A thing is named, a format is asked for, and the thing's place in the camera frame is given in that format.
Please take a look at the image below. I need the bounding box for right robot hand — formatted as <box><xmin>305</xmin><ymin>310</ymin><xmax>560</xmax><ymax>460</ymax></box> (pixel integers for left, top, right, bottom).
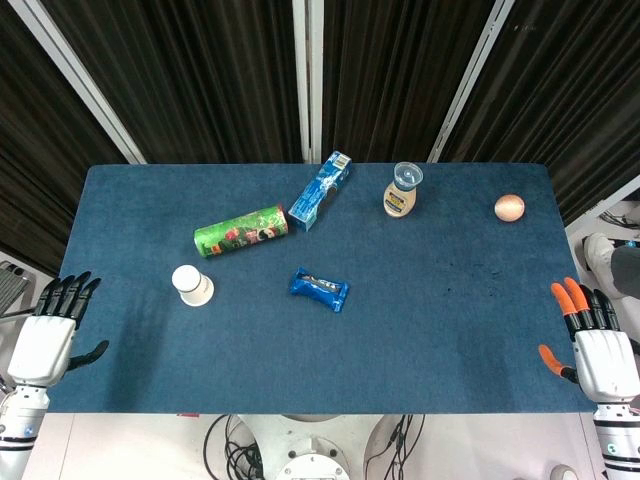
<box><xmin>538</xmin><ymin>277</ymin><xmax>640</xmax><ymax>402</ymax></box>

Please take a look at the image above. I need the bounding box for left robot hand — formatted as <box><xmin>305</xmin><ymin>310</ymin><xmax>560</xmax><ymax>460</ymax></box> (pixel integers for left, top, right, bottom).
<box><xmin>6</xmin><ymin>271</ymin><xmax>110</xmax><ymax>387</ymax></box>

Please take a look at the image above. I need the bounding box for white paper cup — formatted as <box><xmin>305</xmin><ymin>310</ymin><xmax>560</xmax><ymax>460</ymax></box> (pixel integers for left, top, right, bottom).
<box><xmin>171</xmin><ymin>264</ymin><xmax>216</xmax><ymax>307</ymax></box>

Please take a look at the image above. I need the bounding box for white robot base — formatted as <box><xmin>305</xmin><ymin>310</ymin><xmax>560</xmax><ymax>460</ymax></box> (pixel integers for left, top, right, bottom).
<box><xmin>237</xmin><ymin>413</ymin><xmax>396</xmax><ymax>480</ymax></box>

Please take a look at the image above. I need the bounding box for white sneaker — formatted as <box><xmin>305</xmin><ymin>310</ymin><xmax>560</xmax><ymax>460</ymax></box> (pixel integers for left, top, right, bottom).
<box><xmin>582</xmin><ymin>232</ymin><xmax>617</xmax><ymax>281</ymax></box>

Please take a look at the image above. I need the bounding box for brown egg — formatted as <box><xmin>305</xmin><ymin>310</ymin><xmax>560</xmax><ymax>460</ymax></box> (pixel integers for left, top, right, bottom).
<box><xmin>494</xmin><ymin>193</ymin><xmax>526</xmax><ymax>222</ymax></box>

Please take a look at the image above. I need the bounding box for green chip can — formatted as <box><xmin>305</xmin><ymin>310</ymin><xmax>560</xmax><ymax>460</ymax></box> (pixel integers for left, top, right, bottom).
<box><xmin>193</xmin><ymin>203</ymin><xmax>290</xmax><ymax>260</ymax></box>

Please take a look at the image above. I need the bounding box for blue table cloth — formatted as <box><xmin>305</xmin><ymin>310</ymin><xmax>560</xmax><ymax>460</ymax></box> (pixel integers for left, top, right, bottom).
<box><xmin>45</xmin><ymin>163</ymin><xmax>596</xmax><ymax>416</ymax></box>

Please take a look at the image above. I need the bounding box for beige sauce bottle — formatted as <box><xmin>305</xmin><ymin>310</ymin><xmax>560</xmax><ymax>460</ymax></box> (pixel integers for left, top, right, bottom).
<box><xmin>383</xmin><ymin>161</ymin><xmax>424</xmax><ymax>219</ymax></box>

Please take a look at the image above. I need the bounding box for blue snack packet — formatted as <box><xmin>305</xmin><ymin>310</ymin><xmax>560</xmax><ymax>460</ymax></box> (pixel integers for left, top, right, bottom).
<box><xmin>288</xmin><ymin>266</ymin><xmax>351</xmax><ymax>314</ymax></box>

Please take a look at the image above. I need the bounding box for blue toothpaste box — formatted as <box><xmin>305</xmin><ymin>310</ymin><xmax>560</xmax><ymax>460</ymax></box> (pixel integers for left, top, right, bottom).
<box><xmin>288</xmin><ymin>150</ymin><xmax>353</xmax><ymax>234</ymax></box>

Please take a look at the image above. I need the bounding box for black cable bundle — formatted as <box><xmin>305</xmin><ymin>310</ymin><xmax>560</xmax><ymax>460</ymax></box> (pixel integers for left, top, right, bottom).
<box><xmin>203</xmin><ymin>413</ymin><xmax>271</xmax><ymax>480</ymax></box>
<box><xmin>363</xmin><ymin>413</ymin><xmax>426</xmax><ymax>480</ymax></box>

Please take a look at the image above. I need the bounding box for white aluminium post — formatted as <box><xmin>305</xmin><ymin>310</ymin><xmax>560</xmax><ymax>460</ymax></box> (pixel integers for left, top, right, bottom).
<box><xmin>8</xmin><ymin>0</ymin><xmax>147</xmax><ymax>165</ymax></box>
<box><xmin>427</xmin><ymin>0</ymin><xmax>524</xmax><ymax>163</ymax></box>
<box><xmin>292</xmin><ymin>0</ymin><xmax>325</xmax><ymax>164</ymax></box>

